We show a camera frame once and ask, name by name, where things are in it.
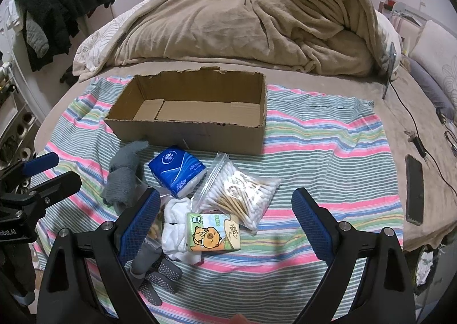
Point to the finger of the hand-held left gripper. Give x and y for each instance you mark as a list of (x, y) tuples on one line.
[(59, 184), (39, 163)]

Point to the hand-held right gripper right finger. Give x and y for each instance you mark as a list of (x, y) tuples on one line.
[(314, 224)]

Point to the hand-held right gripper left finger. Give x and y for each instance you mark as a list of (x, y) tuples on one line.
[(139, 227)]

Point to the white socks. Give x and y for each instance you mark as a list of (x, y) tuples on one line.
[(175, 227)]

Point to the grey dotted grip socks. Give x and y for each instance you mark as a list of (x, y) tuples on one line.
[(160, 267)]

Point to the grey knit socks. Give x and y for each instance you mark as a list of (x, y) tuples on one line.
[(121, 181)]

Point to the blue tissue pack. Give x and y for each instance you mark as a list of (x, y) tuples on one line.
[(175, 170)]

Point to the cartoon bear tissue pack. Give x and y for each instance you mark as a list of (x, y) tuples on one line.
[(210, 234)]

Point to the bag of cotton swabs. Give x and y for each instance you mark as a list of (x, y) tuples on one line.
[(235, 192)]

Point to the cardboard box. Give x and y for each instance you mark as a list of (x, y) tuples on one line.
[(200, 131)]

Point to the shoe rack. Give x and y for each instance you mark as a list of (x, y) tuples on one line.
[(18, 124)]

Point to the striped cloth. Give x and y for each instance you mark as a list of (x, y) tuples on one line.
[(321, 152)]

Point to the black smartphone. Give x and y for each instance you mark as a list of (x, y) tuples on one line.
[(415, 188)]

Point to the white floral quilt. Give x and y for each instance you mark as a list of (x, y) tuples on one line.
[(96, 45)]

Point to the grey pillow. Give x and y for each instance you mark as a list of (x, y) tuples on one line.
[(428, 84)]

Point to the white floral pillow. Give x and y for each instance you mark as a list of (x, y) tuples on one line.
[(435, 45)]

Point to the beige fleece blanket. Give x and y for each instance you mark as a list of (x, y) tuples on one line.
[(214, 24)]

